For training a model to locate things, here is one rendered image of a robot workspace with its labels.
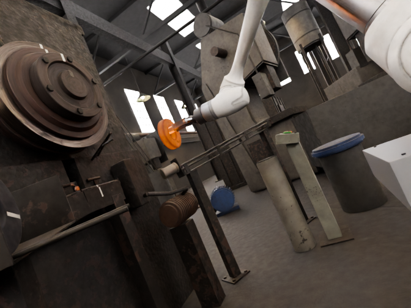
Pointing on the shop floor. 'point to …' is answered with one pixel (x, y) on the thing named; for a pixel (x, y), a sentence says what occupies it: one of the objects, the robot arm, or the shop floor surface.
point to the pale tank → (308, 39)
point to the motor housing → (192, 249)
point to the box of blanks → (358, 117)
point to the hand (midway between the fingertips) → (169, 131)
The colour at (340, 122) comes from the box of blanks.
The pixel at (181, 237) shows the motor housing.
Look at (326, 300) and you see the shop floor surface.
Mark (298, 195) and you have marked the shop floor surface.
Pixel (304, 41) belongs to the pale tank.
